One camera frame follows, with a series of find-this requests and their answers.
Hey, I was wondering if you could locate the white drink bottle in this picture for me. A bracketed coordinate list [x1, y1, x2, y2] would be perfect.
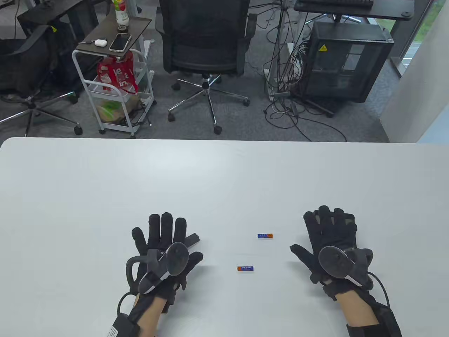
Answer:
[112, 0, 130, 27]

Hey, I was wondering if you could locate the white rolling cart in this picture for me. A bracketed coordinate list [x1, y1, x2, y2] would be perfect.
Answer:
[72, 39, 157, 137]

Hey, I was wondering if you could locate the grey left hand controller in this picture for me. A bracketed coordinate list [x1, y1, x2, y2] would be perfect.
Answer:
[126, 242, 190, 295]

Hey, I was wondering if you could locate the red shopping bag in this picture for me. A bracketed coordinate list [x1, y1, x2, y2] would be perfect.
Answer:
[96, 51, 139, 95]

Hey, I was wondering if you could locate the person's left forearm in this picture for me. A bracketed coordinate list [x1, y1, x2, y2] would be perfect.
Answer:
[132, 294, 169, 337]

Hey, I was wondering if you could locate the black right wrist sensor box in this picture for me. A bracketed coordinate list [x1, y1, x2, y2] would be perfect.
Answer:
[375, 305, 402, 337]

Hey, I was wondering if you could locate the black left wrist sensor box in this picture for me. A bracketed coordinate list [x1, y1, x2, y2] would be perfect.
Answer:
[110, 313, 141, 337]

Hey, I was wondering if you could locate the person's right hand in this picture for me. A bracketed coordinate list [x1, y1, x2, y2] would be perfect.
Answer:
[290, 205, 374, 302]

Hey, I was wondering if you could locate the white smartphone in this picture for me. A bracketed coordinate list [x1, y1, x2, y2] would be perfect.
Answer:
[109, 33, 132, 53]

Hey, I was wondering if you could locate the green brown bag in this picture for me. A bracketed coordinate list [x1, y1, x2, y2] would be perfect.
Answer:
[96, 93, 141, 125]

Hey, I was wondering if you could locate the black desk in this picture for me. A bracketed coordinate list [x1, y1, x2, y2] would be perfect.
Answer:
[293, 0, 415, 22]

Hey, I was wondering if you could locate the dark wooden board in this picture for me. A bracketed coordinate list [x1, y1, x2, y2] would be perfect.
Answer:
[78, 15, 153, 57]

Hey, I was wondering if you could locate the black right glove cable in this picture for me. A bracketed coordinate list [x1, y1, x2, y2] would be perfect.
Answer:
[368, 271, 390, 310]

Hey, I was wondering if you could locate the black glove cable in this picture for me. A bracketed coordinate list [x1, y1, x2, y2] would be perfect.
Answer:
[116, 292, 136, 317]
[368, 271, 390, 310]

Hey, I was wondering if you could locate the black left glove cable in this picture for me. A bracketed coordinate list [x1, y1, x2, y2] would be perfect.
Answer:
[116, 292, 136, 317]

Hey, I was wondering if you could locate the black wrist sensor box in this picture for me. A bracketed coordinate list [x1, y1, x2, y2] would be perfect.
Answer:
[110, 313, 141, 337]
[375, 305, 402, 337]

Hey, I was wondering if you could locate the grey right hand controller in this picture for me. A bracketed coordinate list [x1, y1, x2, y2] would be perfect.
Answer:
[317, 245, 374, 290]

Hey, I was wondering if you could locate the white power strip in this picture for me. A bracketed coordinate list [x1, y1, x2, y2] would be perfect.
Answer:
[264, 42, 295, 102]

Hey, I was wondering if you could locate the grey hand controller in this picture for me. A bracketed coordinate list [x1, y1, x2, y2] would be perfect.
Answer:
[317, 245, 374, 290]
[126, 242, 190, 295]

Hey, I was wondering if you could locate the black glass-sided computer tower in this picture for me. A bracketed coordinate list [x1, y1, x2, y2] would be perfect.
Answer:
[301, 21, 395, 104]

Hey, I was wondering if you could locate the black mesh office chair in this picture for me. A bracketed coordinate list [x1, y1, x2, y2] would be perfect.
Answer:
[155, 0, 259, 136]

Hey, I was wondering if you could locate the person's left hand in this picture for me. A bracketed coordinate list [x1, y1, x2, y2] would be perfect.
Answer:
[132, 212, 204, 310]

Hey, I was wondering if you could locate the tangle of black cables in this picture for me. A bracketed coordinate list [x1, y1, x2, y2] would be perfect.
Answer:
[256, 0, 348, 143]

